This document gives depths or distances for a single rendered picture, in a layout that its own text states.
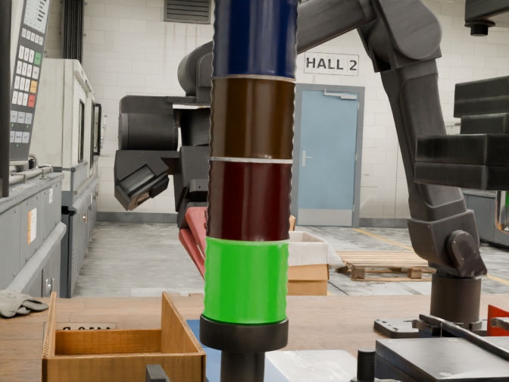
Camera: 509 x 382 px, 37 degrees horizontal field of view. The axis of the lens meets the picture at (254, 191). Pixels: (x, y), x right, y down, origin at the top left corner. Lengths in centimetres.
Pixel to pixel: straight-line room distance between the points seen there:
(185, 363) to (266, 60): 31
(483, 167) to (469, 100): 10
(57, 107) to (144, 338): 438
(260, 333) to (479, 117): 28
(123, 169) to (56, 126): 433
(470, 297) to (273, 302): 68
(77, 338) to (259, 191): 53
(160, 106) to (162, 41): 1058
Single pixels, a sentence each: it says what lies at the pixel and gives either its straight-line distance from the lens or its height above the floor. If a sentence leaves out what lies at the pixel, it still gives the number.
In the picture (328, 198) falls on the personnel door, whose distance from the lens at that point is 1176.
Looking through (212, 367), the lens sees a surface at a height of 92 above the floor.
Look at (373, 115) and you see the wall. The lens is 1198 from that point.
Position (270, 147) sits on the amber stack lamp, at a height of 113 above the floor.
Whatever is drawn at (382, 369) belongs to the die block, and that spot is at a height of 97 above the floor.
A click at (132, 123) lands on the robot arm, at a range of 84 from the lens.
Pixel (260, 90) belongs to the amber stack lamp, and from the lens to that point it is 32.
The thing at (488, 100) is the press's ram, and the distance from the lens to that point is 56.
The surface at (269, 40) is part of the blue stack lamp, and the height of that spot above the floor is 117.
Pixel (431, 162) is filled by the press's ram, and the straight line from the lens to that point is 56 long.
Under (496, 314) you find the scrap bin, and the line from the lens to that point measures 90.
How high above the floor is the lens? 112
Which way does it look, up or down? 3 degrees down
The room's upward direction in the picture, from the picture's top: 2 degrees clockwise
